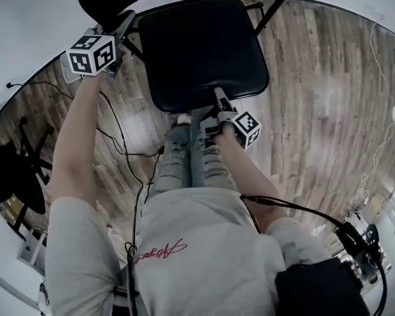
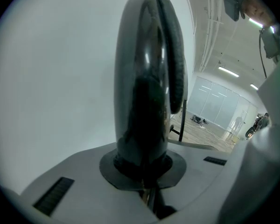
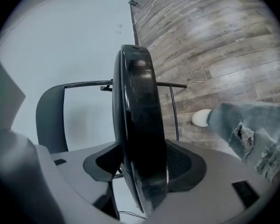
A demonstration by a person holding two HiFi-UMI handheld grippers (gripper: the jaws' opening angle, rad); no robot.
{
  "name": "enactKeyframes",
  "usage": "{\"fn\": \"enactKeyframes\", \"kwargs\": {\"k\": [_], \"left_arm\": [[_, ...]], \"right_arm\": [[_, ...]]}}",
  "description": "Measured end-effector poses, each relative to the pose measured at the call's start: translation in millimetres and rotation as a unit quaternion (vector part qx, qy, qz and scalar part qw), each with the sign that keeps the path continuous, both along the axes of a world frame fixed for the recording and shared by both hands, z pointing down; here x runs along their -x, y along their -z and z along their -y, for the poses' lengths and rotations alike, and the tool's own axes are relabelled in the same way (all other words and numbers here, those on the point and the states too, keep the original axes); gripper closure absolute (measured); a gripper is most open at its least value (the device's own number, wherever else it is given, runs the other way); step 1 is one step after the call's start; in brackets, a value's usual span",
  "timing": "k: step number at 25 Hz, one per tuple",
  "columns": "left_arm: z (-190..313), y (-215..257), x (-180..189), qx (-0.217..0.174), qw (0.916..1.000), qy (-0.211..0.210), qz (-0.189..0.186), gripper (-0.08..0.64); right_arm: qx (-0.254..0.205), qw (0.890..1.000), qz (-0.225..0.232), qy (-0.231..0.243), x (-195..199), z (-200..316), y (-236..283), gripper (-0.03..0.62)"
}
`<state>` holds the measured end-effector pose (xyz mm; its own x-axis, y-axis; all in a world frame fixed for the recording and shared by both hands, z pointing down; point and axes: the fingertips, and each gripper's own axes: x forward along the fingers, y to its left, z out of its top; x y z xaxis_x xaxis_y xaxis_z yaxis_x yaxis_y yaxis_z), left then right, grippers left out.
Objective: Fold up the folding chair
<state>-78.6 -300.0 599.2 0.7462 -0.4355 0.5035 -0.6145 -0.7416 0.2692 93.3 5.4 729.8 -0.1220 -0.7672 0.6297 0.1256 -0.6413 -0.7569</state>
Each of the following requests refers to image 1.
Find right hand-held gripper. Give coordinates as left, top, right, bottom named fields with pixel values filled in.
left=200, top=86, right=263, bottom=150

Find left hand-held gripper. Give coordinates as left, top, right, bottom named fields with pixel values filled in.
left=65, top=11, right=136, bottom=78

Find person's right forearm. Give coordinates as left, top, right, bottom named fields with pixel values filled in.
left=215, top=135, right=289, bottom=233

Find person's left forearm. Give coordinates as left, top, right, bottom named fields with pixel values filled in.
left=50, top=72, right=105, bottom=210

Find black office chair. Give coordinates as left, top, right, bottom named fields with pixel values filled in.
left=0, top=116, right=55, bottom=215

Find person's right hand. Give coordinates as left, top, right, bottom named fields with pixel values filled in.
left=215, top=122, right=245, bottom=148

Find small white floor box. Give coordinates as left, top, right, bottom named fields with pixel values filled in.
left=59, top=56, right=86, bottom=84

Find light ripped jeans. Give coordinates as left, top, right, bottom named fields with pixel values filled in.
left=147, top=123, right=241, bottom=197

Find grey sweatshirt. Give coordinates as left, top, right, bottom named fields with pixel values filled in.
left=44, top=186, right=333, bottom=316

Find black electronics box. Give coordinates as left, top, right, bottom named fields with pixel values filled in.
left=337, top=222, right=388, bottom=284

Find black bag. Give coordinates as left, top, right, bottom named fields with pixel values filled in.
left=275, top=258, right=371, bottom=316

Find white stool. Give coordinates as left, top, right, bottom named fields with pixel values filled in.
left=18, top=227, right=49, bottom=266

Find black floor cable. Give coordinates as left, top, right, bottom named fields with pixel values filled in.
left=5, top=81, right=166, bottom=159
left=97, top=90, right=145, bottom=246

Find thin white cable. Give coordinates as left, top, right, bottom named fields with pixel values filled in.
left=355, top=20, right=395, bottom=203

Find black pouch with cable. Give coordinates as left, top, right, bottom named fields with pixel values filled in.
left=240, top=194, right=388, bottom=316

